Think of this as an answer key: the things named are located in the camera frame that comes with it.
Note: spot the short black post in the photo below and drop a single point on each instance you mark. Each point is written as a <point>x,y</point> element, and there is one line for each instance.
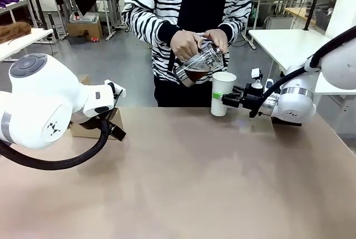
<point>53,27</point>

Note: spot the person's left hand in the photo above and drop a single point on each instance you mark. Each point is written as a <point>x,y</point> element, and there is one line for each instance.
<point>219,37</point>

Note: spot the large white table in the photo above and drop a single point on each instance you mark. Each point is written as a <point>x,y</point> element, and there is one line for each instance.
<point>286,44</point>

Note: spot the black stand pole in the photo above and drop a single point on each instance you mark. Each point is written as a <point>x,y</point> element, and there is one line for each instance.
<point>314,2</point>

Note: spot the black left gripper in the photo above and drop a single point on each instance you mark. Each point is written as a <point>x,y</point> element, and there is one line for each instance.
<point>116,132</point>

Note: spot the glass french press pitcher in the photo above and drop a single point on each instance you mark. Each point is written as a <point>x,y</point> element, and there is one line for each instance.
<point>203,64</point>

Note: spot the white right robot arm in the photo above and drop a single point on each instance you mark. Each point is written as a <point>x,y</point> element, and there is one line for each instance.
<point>294,102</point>

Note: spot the person's left forearm striped sleeve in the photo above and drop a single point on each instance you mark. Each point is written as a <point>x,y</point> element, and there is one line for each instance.
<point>236,19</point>

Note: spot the grey mesh basket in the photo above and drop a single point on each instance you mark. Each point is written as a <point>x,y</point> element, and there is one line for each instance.
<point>324,18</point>

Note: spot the person's right hand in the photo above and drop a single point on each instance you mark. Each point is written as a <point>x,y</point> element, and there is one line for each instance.
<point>183,44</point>

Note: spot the white table with brown fur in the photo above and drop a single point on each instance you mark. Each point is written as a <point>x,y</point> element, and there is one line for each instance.
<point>25,41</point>

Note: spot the purple cloth pile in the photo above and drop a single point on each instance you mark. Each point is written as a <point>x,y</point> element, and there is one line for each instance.
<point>8,0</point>

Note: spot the brown cardboard cup carrier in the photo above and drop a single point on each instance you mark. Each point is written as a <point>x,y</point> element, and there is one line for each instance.
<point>83,133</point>

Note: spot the brown furry object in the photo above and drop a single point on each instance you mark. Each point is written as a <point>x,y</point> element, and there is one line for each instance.
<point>14,31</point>

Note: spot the wooden top table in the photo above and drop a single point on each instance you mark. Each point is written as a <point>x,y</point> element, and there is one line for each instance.
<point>299,14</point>

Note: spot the person in zebra hoodie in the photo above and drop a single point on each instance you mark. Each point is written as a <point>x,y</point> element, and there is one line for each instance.
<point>200,0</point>

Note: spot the person's right forearm striped sleeve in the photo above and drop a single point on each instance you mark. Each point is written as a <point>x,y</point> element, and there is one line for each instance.
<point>147,22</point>

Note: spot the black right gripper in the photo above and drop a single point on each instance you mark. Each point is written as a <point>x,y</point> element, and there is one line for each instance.
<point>251,98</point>

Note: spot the clear plastic bin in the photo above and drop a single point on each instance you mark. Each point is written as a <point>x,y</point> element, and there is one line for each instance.
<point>89,16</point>

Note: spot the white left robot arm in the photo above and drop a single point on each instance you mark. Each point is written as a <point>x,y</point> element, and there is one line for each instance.
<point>41,102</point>

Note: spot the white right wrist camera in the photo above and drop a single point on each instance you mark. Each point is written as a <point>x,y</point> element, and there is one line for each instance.
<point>256,73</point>

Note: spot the small black case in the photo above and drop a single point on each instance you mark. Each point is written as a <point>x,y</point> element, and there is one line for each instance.
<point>76,39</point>

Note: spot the brown cardboard storage box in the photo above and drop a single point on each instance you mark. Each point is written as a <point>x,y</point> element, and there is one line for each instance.
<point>84,29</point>

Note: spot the white paper cup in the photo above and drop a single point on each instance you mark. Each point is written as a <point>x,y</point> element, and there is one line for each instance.
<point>221,83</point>

